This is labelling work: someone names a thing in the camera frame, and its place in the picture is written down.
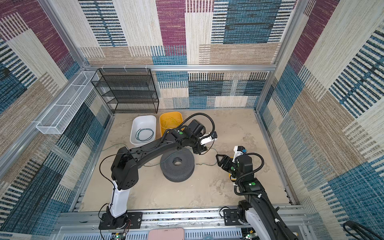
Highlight grey perforated cable spool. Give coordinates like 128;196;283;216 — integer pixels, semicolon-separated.
160;148;195;183

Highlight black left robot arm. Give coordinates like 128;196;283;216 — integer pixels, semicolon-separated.
99;113;217;231

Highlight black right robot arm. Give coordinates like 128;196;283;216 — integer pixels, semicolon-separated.
216;153;298;240

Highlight yellow calculator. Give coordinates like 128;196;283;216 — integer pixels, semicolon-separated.
229;173;237;182

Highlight yellow plastic bin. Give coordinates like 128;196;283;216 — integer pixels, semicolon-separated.
159;112;183;135

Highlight white plastic bin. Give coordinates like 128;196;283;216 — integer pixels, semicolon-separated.
130;115;157;148

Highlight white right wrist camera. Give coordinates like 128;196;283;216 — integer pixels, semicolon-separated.
233;146;247;160

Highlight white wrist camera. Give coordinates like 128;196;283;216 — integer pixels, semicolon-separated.
233;146;247;160
200;132;218;146

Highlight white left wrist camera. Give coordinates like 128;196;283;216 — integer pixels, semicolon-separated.
200;132;218;146

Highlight yellow cable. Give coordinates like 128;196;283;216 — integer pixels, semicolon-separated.
162;116;182;130

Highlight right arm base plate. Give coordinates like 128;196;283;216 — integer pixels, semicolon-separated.
221;208;248;226

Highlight dark green cable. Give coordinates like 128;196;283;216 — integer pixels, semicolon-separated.
134;128;155;142

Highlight black wire shelf rack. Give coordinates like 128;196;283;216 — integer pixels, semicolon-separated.
91;68;160;114

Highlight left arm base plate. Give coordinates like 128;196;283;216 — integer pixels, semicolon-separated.
99;212;143;230

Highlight white wire mesh basket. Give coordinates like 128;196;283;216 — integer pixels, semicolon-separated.
36;71;95;135

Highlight black cable loop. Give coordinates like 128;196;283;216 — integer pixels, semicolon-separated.
342;220;384;240

